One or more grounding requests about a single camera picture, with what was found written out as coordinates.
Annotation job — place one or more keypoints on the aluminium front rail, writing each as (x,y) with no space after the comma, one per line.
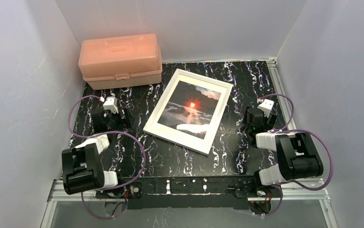
(297,209)

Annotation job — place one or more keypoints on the clear acrylic glass sheet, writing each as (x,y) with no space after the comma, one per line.
(191,107)

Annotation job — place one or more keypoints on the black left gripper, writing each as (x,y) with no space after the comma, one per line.
(124,116)

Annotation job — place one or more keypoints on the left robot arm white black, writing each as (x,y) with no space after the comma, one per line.
(82,169)

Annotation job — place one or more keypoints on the landscape sunset photo print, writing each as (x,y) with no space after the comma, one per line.
(190,109)

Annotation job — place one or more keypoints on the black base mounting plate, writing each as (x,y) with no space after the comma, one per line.
(234,192)

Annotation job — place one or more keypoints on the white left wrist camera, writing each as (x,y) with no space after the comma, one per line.
(110,104)

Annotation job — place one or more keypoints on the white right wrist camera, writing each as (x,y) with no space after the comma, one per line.
(266,106)

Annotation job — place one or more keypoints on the pink plastic storage box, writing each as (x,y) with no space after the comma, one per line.
(119,62)

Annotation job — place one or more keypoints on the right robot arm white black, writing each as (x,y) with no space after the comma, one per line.
(297,156)

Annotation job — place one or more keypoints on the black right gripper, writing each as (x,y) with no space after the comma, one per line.
(248,116)

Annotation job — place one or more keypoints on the white picture frame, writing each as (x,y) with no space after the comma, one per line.
(156,129)

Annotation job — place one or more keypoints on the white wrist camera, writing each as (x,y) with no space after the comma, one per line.
(110,104)
(266,106)

